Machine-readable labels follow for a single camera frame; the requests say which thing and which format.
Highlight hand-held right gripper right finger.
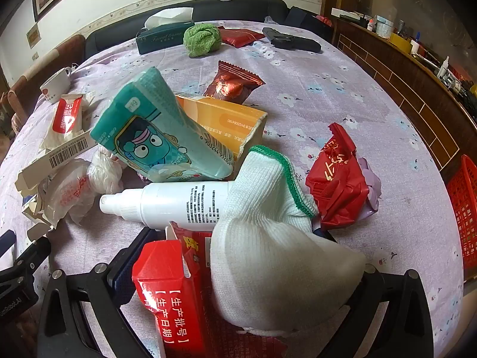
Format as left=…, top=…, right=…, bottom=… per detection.
left=313, top=227, right=435, bottom=358

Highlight black sofa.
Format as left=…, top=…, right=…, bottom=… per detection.
left=84, top=0, right=290, bottom=60

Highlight white knit glove green cuff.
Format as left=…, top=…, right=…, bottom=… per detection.
left=210, top=145, right=368, bottom=337

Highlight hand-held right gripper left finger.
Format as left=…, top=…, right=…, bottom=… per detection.
left=37, top=227, right=159, bottom=358

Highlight crumpled red wrapper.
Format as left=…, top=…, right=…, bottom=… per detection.
left=305, top=122, right=370, bottom=232

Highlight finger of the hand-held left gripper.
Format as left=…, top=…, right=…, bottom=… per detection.
left=9, top=236, right=52, bottom=274
left=0, top=229, right=17, bottom=250

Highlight dark bag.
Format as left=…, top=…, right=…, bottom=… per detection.
left=287, top=6, right=334, bottom=41

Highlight red carton box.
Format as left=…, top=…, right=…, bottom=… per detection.
left=132, top=221, right=284, bottom=358

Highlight flat white box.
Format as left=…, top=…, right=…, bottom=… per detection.
left=330, top=7, right=365, bottom=19

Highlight crumpled purple wrapper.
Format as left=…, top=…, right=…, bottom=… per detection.
left=356, top=157, right=383, bottom=217

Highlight white cup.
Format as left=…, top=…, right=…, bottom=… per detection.
left=39, top=66, right=74, bottom=104

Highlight white spray bottle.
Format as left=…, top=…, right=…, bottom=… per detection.
left=99, top=180, right=239, bottom=232

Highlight crumpled printed plastic bag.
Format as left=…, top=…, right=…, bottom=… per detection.
left=40, top=158, right=98, bottom=228

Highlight green towel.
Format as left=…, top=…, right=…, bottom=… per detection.
left=183, top=23, right=223, bottom=59

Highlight red plastic basket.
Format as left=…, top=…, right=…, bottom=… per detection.
left=446, top=154, right=477, bottom=282

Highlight white medicine box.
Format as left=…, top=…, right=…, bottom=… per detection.
left=15, top=133, right=98, bottom=234

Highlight crumpled white plastic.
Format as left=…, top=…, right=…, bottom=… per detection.
left=87, top=148, right=124, bottom=195

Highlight wooden cabinet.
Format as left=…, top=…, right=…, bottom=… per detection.
left=331, top=7, right=477, bottom=173

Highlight orange cardboard box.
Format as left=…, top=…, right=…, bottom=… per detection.
left=174, top=92, right=269, bottom=166

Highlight red and white sachet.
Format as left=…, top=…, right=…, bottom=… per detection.
left=39, top=92, right=96, bottom=150

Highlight brown armchair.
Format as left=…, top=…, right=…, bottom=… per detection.
left=0, top=33, right=86, bottom=139

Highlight red-brown snack packet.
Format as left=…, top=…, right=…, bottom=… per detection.
left=202, top=60, right=266, bottom=106

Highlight small wall sticker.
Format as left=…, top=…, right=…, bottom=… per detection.
left=26, top=23, right=41, bottom=49

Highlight teal tissue pack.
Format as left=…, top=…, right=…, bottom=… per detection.
left=89, top=66, right=236, bottom=180

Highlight flat red pouch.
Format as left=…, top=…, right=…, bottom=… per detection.
left=217, top=27, right=266, bottom=49

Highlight dark green tissue box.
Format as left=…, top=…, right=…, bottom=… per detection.
left=135, top=7, right=195, bottom=55

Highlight black toy gun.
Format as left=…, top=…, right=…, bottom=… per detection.
left=261, top=26, right=322, bottom=54

